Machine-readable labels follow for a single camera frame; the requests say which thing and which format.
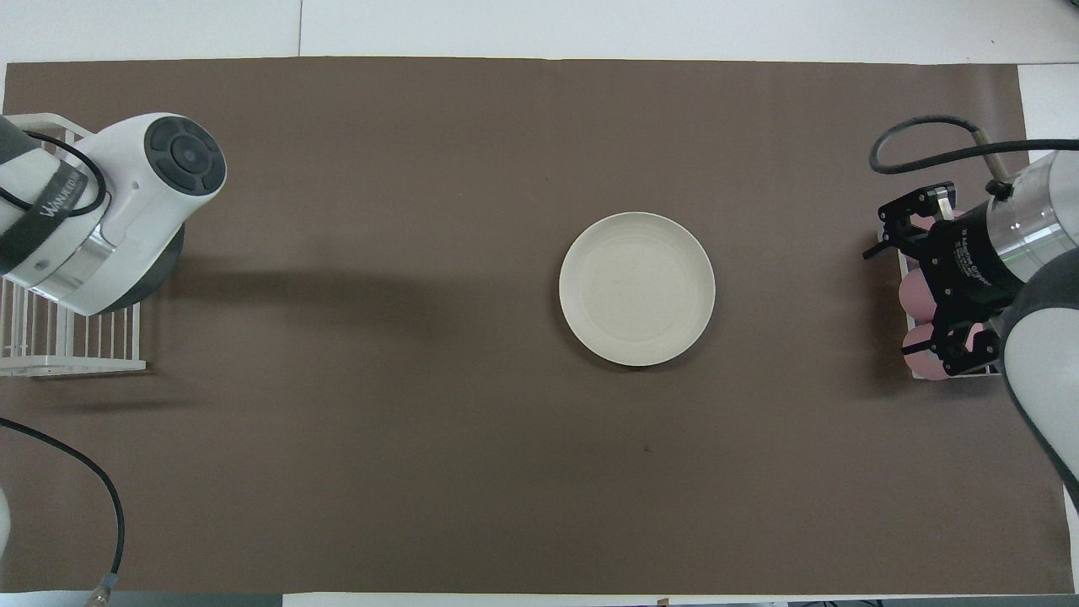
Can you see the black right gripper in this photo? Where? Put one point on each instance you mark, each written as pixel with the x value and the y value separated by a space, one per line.
pixel 969 261

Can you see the cream round plate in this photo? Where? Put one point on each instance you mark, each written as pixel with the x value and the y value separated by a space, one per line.
pixel 636 288

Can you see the pink plastic cup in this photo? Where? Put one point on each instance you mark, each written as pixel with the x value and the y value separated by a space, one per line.
pixel 924 224
pixel 919 364
pixel 915 295

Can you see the cup rack with wooden rod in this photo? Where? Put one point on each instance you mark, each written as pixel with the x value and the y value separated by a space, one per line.
pixel 982 375

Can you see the brown paper table mat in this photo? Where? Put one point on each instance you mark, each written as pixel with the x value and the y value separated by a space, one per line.
pixel 421 253

